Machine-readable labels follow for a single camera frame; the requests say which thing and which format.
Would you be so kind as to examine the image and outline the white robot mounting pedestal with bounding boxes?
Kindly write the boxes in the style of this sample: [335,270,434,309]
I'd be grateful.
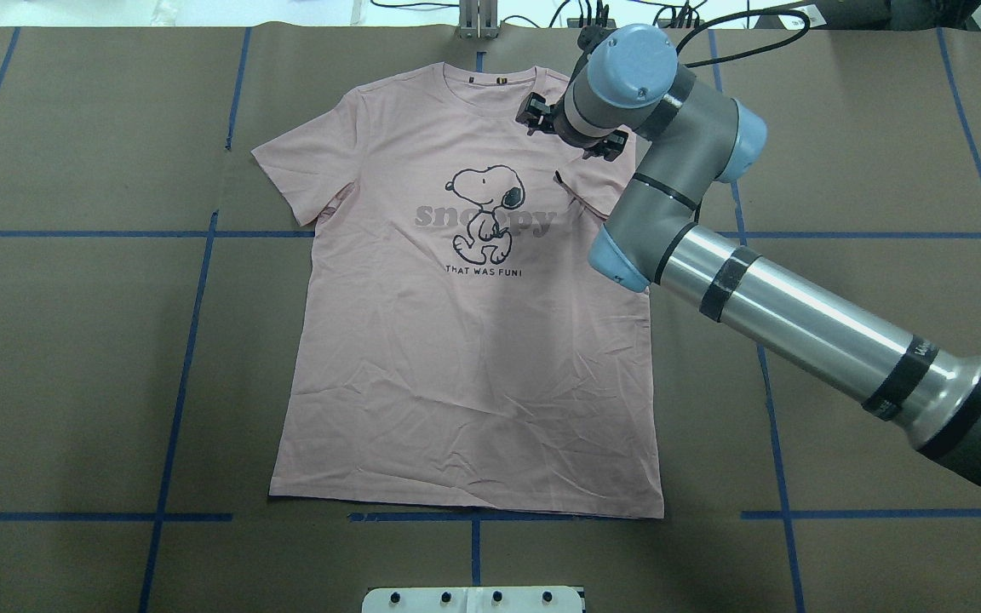
[361,585,588,612]

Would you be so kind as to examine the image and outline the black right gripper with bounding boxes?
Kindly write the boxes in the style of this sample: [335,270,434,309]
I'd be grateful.
[552,102,610,154]

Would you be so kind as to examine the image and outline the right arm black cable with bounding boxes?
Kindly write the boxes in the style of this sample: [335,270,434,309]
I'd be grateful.
[678,9,812,69]

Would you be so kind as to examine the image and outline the brown paper table cover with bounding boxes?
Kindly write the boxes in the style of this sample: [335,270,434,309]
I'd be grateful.
[0,23,981,612]

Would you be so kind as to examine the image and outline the pink Snoopy t-shirt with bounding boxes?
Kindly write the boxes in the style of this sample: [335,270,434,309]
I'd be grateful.
[252,63,665,518]

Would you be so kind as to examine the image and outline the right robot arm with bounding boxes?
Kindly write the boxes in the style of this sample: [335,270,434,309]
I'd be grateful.
[528,24,981,486]

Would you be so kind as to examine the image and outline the black desk cables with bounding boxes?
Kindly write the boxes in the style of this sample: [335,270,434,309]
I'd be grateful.
[367,0,755,30]

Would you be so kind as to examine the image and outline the aluminium frame post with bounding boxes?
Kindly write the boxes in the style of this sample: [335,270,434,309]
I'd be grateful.
[456,0,501,40]

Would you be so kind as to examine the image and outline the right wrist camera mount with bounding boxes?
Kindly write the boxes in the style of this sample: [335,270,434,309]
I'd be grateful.
[515,25,629,162]

